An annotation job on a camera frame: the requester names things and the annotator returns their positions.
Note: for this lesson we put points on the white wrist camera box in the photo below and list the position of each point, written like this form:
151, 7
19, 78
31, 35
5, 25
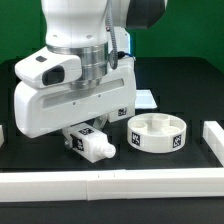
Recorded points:
44, 69

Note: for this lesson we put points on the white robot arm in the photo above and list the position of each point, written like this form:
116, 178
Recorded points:
94, 30

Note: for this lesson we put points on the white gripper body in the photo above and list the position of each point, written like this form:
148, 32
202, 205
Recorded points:
42, 111

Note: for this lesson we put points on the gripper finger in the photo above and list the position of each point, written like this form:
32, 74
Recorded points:
100, 122

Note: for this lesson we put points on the white front fence rail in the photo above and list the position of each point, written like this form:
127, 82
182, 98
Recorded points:
112, 184

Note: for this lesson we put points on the white fence block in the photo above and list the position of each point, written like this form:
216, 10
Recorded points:
213, 134
1, 136

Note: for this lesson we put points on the white marker sheet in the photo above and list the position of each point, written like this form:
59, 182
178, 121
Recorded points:
145, 100

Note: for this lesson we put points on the white right fence block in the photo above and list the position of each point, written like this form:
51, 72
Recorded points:
213, 134

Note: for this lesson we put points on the white round stool seat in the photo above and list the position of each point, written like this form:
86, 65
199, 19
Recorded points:
156, 132

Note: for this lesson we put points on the white left fence block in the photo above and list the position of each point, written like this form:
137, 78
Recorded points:
1, 136

